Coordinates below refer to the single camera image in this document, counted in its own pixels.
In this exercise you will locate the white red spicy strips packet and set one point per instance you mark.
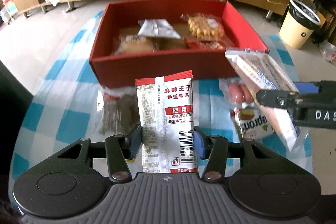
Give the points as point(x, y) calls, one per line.
point(165, 121)

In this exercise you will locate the blue white checked tablecloth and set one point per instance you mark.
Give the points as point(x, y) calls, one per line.
point(65, 98)

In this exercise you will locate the waffle packet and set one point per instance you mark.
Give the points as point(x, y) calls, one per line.
point(204, 27)

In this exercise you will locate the silver snack packet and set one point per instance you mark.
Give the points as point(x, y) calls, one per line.
point(157, 28)

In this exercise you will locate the white plastic bag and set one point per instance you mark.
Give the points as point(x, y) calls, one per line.
point(329, 52)

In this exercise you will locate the plastic drawer cart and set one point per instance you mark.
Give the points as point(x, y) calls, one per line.
point(10, 7)

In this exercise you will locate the brown bread packet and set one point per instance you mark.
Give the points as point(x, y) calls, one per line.
point(131, 44)

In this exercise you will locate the dark furniture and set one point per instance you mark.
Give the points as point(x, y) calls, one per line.
point(10, 114)

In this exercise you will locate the red gummy candy packet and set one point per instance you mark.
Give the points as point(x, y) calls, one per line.
point(204, 44)

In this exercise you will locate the red cardboard box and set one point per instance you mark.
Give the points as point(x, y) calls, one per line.
point(157, 72)

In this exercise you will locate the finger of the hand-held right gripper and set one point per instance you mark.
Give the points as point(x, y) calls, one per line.
point(308, 87)
point(275, 99)

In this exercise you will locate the yellow trash bin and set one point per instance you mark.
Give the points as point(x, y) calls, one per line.
point(294, 32)

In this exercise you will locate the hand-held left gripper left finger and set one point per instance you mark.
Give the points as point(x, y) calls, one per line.
point(135, 141)

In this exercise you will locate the clear braised beef packet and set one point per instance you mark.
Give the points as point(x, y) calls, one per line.
point(115, 114)

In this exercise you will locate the white cracker packet blue print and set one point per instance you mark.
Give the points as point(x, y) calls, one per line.
point(262, 74)

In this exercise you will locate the sausage packet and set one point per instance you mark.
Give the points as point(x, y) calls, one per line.
point(237, 91)

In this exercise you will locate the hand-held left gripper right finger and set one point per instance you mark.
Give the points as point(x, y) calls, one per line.
point(199, 144)

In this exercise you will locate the wafer bar packet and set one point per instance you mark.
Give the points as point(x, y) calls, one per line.
point(252, 121)

